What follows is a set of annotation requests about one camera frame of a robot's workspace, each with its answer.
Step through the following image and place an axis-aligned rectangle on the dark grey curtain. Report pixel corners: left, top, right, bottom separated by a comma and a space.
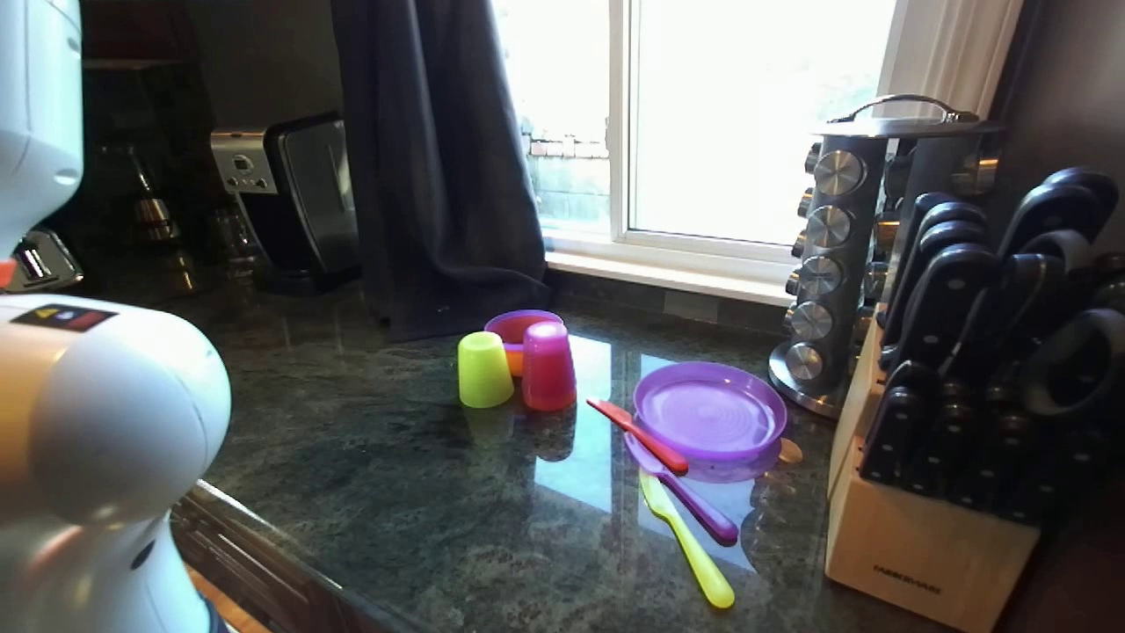
329, 0, 553, 339

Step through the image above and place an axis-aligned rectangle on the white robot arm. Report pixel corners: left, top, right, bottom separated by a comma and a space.
0, 0, 231, 633

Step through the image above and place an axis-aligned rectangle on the white sheer curtain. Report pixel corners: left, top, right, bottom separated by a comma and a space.
879, 0, 1025, 116

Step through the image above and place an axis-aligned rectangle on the pink plastic bowl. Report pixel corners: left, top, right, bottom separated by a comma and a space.
490, 311, 567, 375

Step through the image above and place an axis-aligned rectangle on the magenta plastic cup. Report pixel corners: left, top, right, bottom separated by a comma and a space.
522, 325, 578, 412

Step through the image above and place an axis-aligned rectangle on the yellow-green plastic cup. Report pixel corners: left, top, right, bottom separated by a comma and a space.
457, 332, 512, 408

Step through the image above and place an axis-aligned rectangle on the orange-red plastic knife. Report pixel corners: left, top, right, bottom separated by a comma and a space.
588, 401, 688, 476

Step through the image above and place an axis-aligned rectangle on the purple plastic plate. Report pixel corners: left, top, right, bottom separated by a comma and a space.
633, 362, 787, 469

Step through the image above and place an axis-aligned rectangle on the purple plastic spoon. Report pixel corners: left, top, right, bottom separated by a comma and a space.
656, 470, 737, 544

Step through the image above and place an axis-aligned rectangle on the silver black coffee maker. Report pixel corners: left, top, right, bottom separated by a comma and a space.
211, 113, 357, 295

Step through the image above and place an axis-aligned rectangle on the yellow-green plastic knife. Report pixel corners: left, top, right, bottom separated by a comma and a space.
640, 476, 735, 613

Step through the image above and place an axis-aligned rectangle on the steel spice rack carousel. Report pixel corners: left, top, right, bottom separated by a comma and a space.
771, 96, 998, 420

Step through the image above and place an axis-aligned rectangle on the wooden knife block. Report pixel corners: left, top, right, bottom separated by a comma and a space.
824, 325, 1042, 633

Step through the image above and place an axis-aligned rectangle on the white window frame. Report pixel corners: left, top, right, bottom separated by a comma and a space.
491, 0, 897, 301

